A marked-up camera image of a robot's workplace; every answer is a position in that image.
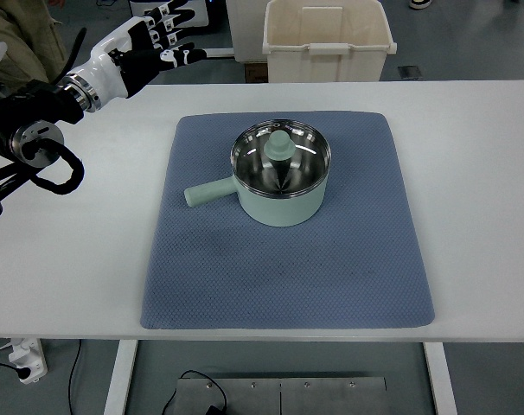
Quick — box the white table leg left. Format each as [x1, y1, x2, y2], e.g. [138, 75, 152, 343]
[103, 340, 138, 415]

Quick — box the white table leg right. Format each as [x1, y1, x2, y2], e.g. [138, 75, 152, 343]
[423, 342, 457, 415]

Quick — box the white table leg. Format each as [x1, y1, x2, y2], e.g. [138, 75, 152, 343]
[423, 342, 457, 415]
[103, 340, 138, 415]

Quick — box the person in beige clothes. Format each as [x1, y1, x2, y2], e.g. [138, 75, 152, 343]
[0, 0, 67, 93]

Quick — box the black floor cable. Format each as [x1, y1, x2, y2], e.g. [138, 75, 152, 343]
[67, 339, 229, 415]

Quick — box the blue textured mat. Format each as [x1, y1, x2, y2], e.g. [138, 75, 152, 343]
[141, 112, 435, 329]

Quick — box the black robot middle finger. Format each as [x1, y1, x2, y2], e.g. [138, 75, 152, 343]
[149, 20, 195, 37]

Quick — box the grey metal floor plate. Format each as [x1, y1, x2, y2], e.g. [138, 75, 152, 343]
[170, 377, 391, 414]

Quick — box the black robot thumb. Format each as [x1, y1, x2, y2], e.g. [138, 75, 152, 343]
[156, 48, 207, 69]

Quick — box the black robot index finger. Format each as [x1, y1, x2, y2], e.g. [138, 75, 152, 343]
[153, 35, 193, 50]

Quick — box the grey floor outlet plate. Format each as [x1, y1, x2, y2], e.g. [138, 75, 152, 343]
[398, 65, 423, 80]

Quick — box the white black appliance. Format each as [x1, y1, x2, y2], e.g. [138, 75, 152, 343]
[129, 0, 227, 29]

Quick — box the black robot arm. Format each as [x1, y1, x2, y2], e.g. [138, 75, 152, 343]
[0, 1, 207, 215]

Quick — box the cream plastic bin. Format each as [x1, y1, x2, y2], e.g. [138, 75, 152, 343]
[262, 1, 397, 83]

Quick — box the cardboard box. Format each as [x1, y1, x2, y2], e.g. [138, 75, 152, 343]
[244, 62, 268, 84]

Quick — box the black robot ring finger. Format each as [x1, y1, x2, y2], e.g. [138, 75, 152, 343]
[147, 9, 195, 26]

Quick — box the white cabinet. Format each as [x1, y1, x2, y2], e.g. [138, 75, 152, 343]
[226, 0, 268, 63]

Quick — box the white power strip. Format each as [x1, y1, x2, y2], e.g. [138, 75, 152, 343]
[9, 337, 48, 385]

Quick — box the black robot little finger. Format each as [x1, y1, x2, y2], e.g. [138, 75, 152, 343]
[144, 0, 188, 17]

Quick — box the green pot with glass lid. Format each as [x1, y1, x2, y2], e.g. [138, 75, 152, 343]
[184, 119, 331, 227]

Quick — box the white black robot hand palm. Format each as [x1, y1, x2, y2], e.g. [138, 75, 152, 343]
[62, 16, 161, 112]

